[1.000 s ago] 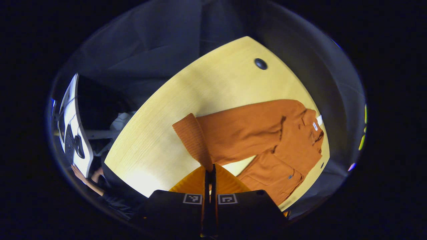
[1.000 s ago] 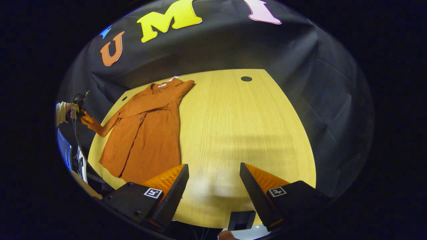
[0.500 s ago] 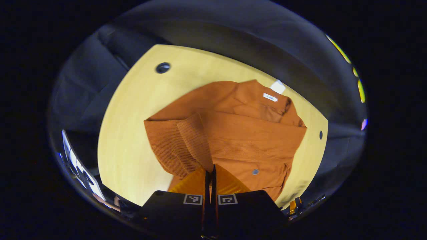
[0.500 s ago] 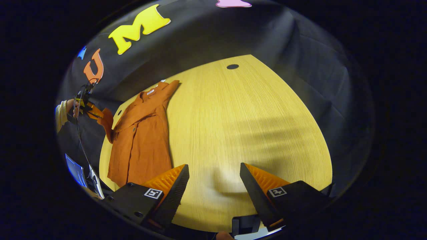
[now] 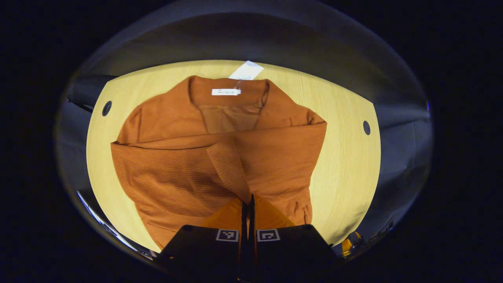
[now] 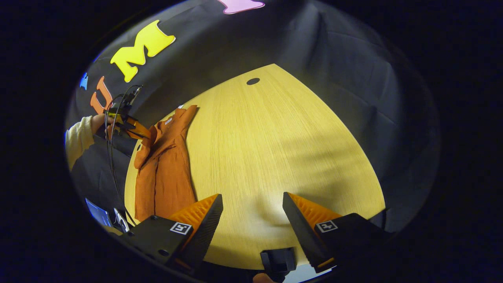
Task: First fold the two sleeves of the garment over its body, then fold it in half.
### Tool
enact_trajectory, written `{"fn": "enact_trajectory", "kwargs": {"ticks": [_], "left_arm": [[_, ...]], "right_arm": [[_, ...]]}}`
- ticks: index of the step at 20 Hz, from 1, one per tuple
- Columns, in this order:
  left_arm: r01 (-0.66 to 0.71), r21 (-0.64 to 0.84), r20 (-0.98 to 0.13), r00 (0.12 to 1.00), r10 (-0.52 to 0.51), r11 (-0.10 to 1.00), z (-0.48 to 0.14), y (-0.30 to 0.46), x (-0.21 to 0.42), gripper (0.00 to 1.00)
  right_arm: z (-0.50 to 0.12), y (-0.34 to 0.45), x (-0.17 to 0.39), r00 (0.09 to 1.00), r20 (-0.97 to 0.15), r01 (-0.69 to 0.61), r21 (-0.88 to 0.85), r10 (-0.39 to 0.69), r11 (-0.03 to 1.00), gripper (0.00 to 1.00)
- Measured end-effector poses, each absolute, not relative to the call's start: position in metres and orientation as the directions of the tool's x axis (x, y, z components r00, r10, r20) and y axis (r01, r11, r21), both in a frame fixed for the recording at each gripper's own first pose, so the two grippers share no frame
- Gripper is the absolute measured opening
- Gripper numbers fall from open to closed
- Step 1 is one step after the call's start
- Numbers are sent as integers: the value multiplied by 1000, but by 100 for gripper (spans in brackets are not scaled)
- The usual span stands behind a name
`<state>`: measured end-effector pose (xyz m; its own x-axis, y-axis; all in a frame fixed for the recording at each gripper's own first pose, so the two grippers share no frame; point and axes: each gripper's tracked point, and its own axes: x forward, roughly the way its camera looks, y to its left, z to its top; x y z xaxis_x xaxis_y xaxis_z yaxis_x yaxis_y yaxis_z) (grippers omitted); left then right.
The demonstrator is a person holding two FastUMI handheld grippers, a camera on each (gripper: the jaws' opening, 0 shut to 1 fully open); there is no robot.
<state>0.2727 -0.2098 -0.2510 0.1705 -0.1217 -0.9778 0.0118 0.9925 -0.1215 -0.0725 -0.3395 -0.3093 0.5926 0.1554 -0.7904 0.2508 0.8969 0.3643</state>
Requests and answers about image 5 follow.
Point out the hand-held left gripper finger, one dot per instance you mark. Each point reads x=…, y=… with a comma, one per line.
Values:
x=252, y=243
x=244, y=236

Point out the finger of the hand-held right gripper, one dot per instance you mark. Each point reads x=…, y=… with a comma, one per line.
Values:
x=346, y=247

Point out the rust orange jacket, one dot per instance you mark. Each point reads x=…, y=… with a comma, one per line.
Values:
x=173, y=169

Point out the black backdrop cloth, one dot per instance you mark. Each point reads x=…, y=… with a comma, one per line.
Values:
x=251, y=35

